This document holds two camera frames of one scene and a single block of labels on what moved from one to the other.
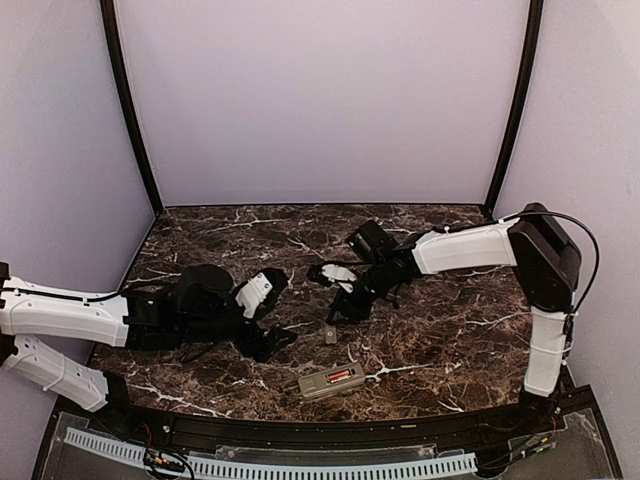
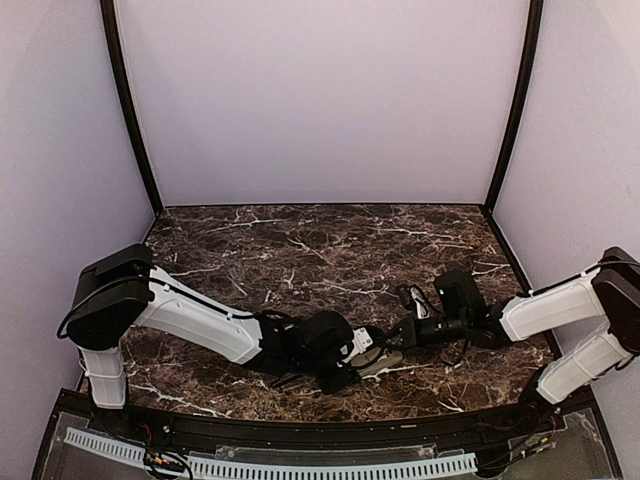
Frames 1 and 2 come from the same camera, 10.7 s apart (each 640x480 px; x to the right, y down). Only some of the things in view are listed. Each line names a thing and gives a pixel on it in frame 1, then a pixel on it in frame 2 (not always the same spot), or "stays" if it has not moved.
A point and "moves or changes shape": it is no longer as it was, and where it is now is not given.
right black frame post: [519, 105] stays
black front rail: [547, 413] stays
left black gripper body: [249, 346] -> [329, 384]
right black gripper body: [381, 283] -> [416, 338]
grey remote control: [332, 379] moves or changes shape
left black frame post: [109, 10] stays
